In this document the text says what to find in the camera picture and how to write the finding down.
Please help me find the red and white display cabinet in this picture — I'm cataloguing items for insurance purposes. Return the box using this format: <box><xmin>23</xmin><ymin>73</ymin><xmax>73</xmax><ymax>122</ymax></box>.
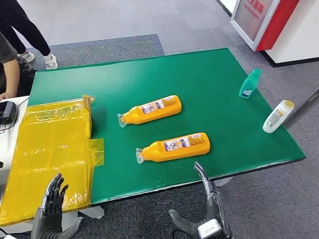
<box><xmin>230</xmin><ymin>0</ymin><xmax>301</xmax><ymax>52</ymax></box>

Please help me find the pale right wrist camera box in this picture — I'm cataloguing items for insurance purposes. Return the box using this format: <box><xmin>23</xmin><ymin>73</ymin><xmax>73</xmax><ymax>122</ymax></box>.
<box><xmin>197</xmin><ymin>219</ymin><xmax>222</xmax><ymax>239</ymax></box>

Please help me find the orange bottle with clear cap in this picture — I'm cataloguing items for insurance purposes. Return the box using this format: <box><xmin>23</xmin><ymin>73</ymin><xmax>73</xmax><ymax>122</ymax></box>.
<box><xmin>135</xmin><ymin>132</ymin><xmax>211</xmax><ymax>165</ymax></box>
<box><xmin>117</xmin><ymin>95</ymin><xmax>182</xmax><ymax>128</ymax></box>

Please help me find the black desktop device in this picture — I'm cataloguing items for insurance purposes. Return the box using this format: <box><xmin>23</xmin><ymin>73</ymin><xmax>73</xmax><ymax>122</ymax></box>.
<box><xmin>0</xmin><ymin>101</ymin><xmax>17</xmax><ymax>125</ymax></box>

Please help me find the white bottle with yellow cap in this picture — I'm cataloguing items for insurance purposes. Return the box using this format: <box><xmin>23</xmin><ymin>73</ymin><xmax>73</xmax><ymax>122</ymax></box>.
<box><xmin>262</xmin><ymin>99</ymin><xmax>295</xmax><ymax>134</ymax></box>

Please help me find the teal plastic bottle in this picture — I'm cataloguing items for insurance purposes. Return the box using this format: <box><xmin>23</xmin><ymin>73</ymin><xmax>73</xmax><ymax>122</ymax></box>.
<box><xmin>239</xmin><ymin>68</ymin><xmax>262</xmax><ymax>99</ymax></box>

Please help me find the grey metal pole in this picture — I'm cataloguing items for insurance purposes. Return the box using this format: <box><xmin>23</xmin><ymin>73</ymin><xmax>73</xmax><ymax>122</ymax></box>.
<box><xmin>284</xmin><ymin>86</ymin><xmax>319</xmax><ymax>130</ymax></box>

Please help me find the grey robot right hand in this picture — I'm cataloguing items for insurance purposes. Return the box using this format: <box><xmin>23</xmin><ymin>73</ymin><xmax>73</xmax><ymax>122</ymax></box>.
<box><xmin>168</xmin><ymin>161</ymin><xmax>234</xmax><ymax>239</ymax></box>

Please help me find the standing person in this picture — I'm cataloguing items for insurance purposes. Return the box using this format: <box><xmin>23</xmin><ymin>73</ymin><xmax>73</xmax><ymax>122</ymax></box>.
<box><xmin>0</xmin><ymin>0</ymin><xmax>58</xmax><ymax>71</ymax></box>

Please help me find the thin black device cable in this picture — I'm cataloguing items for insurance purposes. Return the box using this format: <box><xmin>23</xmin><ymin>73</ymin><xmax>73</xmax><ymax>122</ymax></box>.
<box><xmin>0</xmin><ymin>97</ymin><xmax>29</xmax><ymax>133</ymax></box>

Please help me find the yellow taped cardboard box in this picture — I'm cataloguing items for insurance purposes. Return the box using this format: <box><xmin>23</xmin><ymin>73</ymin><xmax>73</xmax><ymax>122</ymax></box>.
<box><xmin>0</xmin><ymin>95</ymin><xmax>104</xmax><ymax>227</ymax></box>

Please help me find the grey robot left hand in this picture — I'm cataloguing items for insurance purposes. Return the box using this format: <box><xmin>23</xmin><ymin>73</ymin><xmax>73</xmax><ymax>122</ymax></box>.
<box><xmin>31</xmin><ymin>173</ymin><xmax>84</xmax><ymax>239</ymax></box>

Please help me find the seated person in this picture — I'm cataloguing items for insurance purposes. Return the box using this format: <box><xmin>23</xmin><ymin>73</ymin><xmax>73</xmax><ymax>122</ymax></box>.
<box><xmin>0</xmin><ymin>32</ymin><xmax>37</xmax><ymax>101</ymax></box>

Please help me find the white table base foot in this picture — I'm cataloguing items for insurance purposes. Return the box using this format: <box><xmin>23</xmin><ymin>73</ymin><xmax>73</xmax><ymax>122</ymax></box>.
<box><xmin>214</xmin><ymin>177</ymin><xmax>234</xmax><ymax>188</ymax></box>
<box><xmin>79</xmin><ymin>206</ymin><xmax>104</xmax><ymax>220</ymax></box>

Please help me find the green table mat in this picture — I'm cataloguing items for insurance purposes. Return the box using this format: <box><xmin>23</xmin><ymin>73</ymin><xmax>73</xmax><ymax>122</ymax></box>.
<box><xmin>28</xmin><ymin>48</ymin><xmax>306</xmax><ymax>206</ymax></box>

